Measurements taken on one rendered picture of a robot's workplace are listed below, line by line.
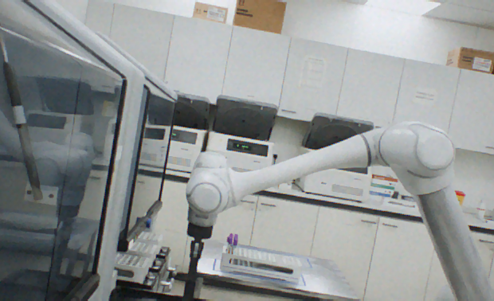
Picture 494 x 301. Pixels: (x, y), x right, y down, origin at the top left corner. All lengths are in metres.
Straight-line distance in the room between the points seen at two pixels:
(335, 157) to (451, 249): 0.39
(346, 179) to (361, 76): 0.94
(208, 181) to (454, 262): 0.67
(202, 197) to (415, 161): 0.52
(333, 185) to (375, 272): 0.82
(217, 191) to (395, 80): 3.20
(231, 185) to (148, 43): 2.94
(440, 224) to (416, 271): 2.82
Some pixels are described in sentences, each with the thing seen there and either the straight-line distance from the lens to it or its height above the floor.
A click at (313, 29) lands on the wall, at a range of 4.32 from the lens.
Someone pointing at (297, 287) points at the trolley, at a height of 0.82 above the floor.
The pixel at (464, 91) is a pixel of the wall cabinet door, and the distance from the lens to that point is 4.36.
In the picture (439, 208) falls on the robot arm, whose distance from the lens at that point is 1.22.
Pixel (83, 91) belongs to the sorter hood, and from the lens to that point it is 0.68.
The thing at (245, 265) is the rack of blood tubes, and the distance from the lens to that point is 1.66.
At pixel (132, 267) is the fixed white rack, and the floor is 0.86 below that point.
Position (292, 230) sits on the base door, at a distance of 3.66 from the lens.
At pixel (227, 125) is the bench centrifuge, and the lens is 3.96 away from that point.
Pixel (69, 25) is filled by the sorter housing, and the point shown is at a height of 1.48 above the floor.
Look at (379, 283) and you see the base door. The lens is 3.96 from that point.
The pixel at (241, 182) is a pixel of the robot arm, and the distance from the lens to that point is 1.10.
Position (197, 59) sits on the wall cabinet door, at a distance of 3.85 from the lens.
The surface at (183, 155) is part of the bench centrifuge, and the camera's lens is 3.54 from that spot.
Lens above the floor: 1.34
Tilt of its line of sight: 3 degrees down
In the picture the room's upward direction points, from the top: 10 degrees clockwise
